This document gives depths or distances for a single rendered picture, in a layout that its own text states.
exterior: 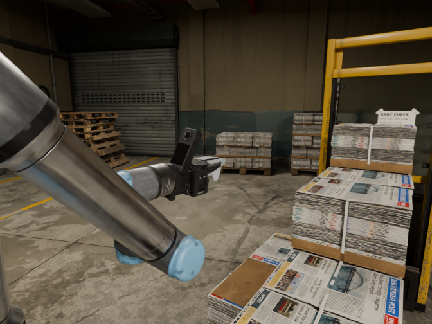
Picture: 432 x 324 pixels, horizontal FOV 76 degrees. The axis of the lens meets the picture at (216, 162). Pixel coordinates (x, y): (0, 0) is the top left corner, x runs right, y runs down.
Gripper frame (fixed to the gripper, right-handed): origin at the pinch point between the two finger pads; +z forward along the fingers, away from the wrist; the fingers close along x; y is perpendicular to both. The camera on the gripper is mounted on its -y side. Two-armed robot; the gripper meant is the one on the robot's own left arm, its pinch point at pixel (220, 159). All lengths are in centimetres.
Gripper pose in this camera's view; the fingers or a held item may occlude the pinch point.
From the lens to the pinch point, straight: 79.4
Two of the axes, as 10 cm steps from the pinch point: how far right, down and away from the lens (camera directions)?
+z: 6.3, -1.4, 7.6
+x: 7.7, 2.5, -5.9
